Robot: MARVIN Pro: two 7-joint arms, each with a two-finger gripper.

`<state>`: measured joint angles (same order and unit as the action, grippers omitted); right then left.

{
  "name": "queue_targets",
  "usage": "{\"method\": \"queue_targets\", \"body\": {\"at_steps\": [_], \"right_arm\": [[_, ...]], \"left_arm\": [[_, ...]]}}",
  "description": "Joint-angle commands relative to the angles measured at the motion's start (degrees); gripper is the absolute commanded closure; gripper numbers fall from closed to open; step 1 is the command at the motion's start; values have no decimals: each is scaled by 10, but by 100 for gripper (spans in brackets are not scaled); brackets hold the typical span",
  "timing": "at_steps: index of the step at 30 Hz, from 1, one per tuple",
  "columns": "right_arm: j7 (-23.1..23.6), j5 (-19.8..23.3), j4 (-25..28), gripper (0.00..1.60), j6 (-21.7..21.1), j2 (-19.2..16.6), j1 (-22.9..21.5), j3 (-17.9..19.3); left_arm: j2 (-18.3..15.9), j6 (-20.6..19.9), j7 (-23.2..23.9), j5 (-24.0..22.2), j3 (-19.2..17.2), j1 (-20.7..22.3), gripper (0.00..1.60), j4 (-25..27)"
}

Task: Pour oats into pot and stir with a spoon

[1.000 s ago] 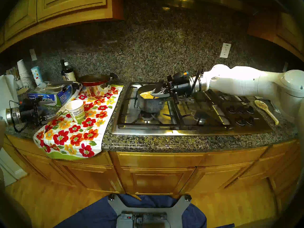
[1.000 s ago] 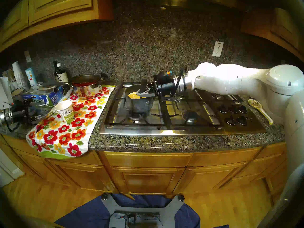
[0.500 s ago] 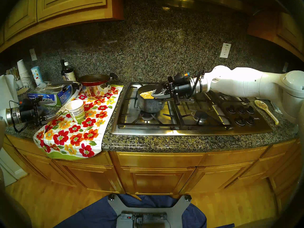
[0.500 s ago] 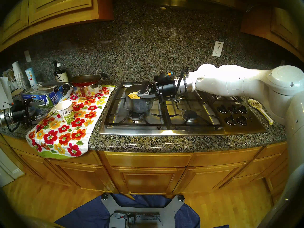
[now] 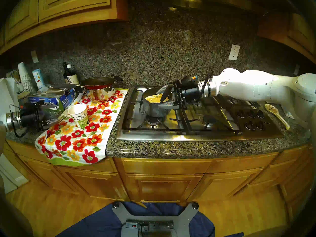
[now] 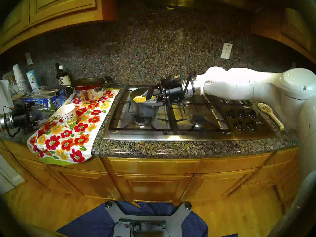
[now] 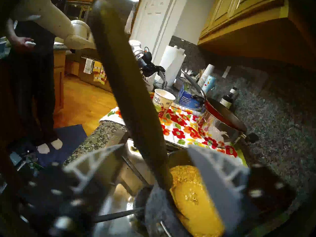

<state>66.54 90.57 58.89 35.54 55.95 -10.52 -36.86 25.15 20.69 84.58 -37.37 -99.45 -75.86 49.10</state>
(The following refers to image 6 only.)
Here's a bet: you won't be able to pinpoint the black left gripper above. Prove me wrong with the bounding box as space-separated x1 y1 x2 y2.
12 104 51 131

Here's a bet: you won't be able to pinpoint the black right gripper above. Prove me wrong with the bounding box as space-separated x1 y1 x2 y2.
148 84 185 107

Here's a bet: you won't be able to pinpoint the black cooking spoon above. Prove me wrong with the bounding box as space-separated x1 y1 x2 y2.
146 85 156 101

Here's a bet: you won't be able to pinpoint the white paper oats cup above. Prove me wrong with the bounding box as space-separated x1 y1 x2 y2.
57 104 78 130

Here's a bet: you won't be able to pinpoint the yellow ceramic spoon rest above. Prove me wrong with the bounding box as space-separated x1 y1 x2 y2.
257 103 284 130

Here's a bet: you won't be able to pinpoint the blue foil box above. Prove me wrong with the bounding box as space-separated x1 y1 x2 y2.
23 88 67 112

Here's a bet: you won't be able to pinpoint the dark grey saucepan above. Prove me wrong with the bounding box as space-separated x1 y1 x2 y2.
130 88 189 119

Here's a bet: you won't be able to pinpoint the floral kitchen towel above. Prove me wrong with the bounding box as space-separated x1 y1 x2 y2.
27 88 120 165

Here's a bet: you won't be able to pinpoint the blue dotted paper cup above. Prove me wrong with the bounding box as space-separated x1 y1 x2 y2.
26 70 39 89

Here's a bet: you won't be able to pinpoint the cup of wooden sticks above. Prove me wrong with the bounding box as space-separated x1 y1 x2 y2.
5 71 20 93

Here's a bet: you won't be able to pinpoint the white paper towel roll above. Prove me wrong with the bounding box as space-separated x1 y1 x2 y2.
0 80 12 111

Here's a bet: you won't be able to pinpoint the dark bottle white cap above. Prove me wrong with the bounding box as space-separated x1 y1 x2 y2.
59 65 71 86

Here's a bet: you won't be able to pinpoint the stack of white cups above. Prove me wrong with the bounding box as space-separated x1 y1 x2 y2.
12 64 31 94

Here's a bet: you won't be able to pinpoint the steel pan red rim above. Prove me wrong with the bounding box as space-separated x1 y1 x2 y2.
41 77 114 103

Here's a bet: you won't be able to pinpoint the wooden base cabinets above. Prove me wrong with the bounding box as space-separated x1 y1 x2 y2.
0 139 303 215

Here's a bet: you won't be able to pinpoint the stainless gas cooktop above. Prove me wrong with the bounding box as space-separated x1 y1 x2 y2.
102 85 277 142

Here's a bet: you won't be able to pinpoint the blue floor cloth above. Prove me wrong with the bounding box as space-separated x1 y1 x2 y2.
56 201 238 237

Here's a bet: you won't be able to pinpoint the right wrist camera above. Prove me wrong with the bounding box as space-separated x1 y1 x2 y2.
160 75 182 88

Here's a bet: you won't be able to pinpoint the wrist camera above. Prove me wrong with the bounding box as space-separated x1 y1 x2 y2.
160 75 182 88
11 102 34 113

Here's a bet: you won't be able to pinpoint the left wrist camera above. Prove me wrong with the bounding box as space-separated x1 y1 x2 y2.
11 102 34 113

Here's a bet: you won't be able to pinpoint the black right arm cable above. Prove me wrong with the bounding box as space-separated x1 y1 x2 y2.
183 72 197 100

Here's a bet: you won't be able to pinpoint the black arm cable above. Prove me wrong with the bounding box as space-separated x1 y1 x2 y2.
183 72 197 100
2 106 20 138

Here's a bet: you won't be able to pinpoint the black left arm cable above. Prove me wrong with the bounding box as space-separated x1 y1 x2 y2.
2 106 20 138

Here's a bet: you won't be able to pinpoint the wooden wall cabinet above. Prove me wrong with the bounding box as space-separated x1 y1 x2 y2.
250 6 316 64
0 0 119 54

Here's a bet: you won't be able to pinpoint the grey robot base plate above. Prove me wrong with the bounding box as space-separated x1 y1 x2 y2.
105 201 192 237

